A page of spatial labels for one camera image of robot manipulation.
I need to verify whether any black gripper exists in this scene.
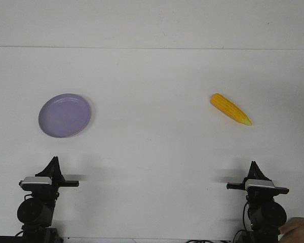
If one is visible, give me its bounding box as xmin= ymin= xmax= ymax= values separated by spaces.
xmin=35 ymin=156 xmax=79 ymax=194
xmin=226 ymin=161 xmax=289 ymax=195

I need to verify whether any purple round plate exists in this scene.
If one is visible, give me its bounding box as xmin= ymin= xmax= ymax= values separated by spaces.
xmin=38 ymin=93 xmax=91 ymax=138

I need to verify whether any yellow corn cob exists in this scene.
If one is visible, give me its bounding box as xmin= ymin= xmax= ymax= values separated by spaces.
xmin=210 ymin=93 xmax=252 ymax=126

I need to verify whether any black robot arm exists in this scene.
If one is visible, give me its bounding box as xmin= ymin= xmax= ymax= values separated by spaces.
xmin=0 ymin=156 xmax=79 ymax=243
xmin=226 ymin=161 xmax=289 ymax=242

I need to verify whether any person's hand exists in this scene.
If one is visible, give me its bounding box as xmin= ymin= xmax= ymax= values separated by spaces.
xmin=279 ymin=217 xmax=304 ymax=243

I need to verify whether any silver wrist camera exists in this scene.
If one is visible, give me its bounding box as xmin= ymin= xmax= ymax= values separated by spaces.
xmin=245 ymin=179 xmax=276 ymax=191
xmin=19 ymin=177 xmax=52 ymax=187

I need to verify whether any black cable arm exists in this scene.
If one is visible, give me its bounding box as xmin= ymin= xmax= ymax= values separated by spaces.
xmin=242 ymin=201 xmax=251 ymax=231

